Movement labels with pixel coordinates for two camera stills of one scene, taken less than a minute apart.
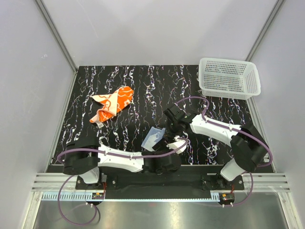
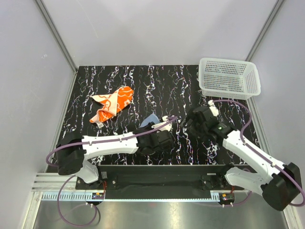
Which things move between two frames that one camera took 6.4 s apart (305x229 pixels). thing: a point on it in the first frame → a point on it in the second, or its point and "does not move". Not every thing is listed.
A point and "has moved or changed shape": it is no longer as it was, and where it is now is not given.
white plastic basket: x=228 y=78 does not move
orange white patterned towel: x=112 y=103 does not move
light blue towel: x=154 y=135 has moved or changed shape
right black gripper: x=167 y=130 → x=191 y=128
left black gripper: x=161 y=145 → x=156 y=131
